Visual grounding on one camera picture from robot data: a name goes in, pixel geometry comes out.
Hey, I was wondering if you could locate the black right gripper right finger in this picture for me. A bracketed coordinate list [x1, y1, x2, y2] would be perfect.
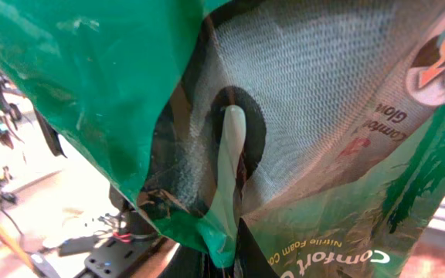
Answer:
[236, 219, 278, 278]

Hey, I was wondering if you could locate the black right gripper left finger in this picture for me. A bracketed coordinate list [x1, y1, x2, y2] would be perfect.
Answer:
[158, 246, 210, 278]

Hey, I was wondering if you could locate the green 3M product pouch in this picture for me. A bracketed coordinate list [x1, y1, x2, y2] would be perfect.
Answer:
[0, 0, 445, 277]

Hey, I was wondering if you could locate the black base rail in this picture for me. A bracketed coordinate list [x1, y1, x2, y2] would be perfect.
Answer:
[29, 227, 169, 278]

